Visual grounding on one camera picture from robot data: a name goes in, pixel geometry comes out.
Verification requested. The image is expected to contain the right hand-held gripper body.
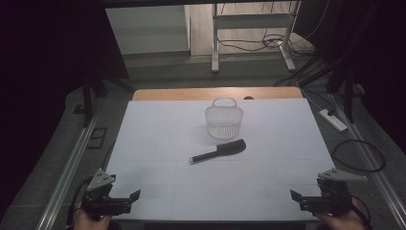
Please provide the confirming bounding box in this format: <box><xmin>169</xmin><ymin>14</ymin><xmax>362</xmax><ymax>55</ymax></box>
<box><xmin>304</xmin><ymin>168</ymin><xmax>368</xmax><ymax>217</ymax></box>

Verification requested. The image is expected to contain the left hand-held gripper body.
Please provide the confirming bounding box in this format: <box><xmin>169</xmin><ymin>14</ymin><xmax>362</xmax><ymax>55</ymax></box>
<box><xmin>80</xmin><ymin>169</ymin><xmax>128</xmax><ymax>221</ymax></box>

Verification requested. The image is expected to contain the black comb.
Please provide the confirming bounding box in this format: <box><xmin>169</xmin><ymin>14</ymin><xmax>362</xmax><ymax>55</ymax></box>
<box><xmin>189</xmin><ymin>138</ymin><xmax>247</xmax><ymax>165</ymax></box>

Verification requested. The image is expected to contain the person's right hand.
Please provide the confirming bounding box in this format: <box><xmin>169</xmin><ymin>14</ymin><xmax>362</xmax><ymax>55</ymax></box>
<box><xmin>314</xmin><ymin>198</ymin><xmax>368</xmax><ymax>230</ymax></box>

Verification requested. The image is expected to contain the person's left hand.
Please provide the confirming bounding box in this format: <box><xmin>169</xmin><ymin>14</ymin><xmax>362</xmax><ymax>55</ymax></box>
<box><xmin>72</xmin><ymin>209</ymin><xmax>113</xmax><ymax>230</ymax></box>

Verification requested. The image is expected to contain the white table cover sheet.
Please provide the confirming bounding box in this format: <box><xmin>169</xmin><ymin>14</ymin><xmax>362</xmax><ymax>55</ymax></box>
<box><xmin>103</xmin><ymin>98</ymin><xmax>336</xmax><ymax>222</ymax></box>

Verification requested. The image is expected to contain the white power strip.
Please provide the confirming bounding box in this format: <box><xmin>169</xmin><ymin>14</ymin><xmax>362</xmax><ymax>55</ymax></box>
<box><xmin>319</xmin><ymin>108</ymin><xmax>349</xmax><ymax>132</ymax></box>

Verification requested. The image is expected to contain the black tripod stand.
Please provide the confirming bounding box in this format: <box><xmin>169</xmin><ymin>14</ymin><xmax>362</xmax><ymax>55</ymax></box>
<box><xmin>325</xmin><ymin>60</ymin><xmax>365</xmax><ymax>125</ymax></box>
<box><xmin>72</xmin><ymin>68</ymin><xmax>137</xmax><ymax>128</ymax></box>

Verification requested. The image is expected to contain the white plastic basket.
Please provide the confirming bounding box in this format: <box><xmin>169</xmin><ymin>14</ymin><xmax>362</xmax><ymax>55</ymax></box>
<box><xmin>204</xmin><ymin>97</ymin><xmax>244</xmax><ymax>141</ymax></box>

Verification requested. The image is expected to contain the dark curtain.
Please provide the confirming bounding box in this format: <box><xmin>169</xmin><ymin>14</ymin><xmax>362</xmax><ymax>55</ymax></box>
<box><xmin>0</xmin><ymin>0</ymin><xmax>129</xmax><ymax>135</ymax></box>
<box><xmin>293</xmin><ymin>0</ymin><xmax>406</xmax><ymax>154</ymax></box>

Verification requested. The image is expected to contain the grey board panel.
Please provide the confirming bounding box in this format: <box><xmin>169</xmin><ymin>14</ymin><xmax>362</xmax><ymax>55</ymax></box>
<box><xmin>104</xmin><ymin>4</ymin><xmax>192</xmax><ymax>56</ymax></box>

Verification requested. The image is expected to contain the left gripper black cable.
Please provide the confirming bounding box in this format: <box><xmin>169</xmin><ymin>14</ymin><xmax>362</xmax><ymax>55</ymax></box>
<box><xmin>65</xmin><ymin>177</ymin><xmax>94</xmax><ymax>229</ymax></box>

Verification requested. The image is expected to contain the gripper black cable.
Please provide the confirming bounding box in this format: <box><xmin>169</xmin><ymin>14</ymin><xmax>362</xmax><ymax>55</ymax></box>
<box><xmin>350</xmin><ymin>194</ymin><xmax>373</xmax><ymax>230</ymax></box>
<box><xmin>65</xmin><ymin>177</ymin><xmax>94</xmax><ymax>229</ymax></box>

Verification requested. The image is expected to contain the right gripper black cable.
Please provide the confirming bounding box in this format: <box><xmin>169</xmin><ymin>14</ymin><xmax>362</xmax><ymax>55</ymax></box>
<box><xmin>350</xmin><ymin>194</ymin><xmax>373</xmax><ymax>230</ymax></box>

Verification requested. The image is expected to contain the aluminium floor rail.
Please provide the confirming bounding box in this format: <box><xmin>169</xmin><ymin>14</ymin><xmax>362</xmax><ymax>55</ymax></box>
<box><xmin>35</xmin><ymin>116</ymin><xmax>99</xmax><ymax>230</ymax></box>
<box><xmin>329</xmin><ymin>94</ymin><xmax>406</xmax><ymax>230</ymax></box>

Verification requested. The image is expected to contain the black looped floor cable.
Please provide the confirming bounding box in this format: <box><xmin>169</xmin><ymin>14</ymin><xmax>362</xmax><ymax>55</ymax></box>
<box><xmin>330</xmin><ymin>139</ymin><xmax>386</xmax><ymax>173</ymax></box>

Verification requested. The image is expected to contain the black flat floor bracket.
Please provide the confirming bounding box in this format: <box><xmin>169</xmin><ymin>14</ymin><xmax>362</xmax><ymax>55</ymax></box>
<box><xmin>85</xmin><ymin>126</ymin><xmax>108</xmax><ymax>150</ymax></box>

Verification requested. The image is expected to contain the black floor cable tangle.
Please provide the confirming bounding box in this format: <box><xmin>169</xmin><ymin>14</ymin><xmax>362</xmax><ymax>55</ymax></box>
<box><xmin>216</xmin><ymin>30</ymin><xmax>317</xmax><ymax>59</ymax></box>

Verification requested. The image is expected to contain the white metal stand frame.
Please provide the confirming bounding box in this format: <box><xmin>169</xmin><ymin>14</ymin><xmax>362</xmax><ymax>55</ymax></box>
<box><xmin>211</xmin><ymin>0</ymin><xmax>302</xmax><ymax>74</ymax></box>

